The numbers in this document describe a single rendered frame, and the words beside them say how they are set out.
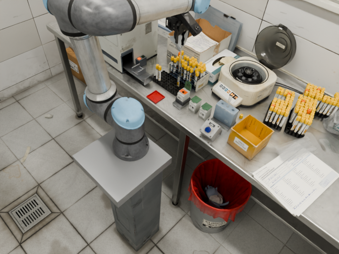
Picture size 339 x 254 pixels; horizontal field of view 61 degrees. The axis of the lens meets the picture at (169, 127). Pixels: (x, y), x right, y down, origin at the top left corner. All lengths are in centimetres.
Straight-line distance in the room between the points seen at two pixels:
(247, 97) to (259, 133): 20
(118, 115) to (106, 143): 24
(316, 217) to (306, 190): 11
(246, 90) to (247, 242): 107
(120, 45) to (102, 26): 74
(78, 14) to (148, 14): 20
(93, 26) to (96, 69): 24
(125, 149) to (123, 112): 17
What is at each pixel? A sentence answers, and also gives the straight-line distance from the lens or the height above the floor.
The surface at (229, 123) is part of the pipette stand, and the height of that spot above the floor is 91.
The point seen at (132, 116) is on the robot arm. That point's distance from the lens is 103.
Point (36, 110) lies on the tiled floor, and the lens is 281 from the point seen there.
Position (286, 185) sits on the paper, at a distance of 127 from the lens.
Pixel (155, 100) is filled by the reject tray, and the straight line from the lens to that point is 146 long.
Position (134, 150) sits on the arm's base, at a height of 97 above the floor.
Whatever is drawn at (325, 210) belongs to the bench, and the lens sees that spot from 130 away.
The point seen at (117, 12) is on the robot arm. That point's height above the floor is 152.
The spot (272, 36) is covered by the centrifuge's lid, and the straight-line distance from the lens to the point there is 165.
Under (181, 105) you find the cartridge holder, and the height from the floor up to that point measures 89.
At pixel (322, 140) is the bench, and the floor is 87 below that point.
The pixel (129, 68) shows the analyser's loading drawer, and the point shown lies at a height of 91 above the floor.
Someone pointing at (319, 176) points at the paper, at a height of 89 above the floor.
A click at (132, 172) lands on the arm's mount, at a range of 115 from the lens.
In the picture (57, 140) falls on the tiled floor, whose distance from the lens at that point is 252.
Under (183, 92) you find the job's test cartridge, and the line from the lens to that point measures 141.
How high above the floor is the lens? 189
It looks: 49 degrees down
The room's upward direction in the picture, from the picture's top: 4 degrees clockwise
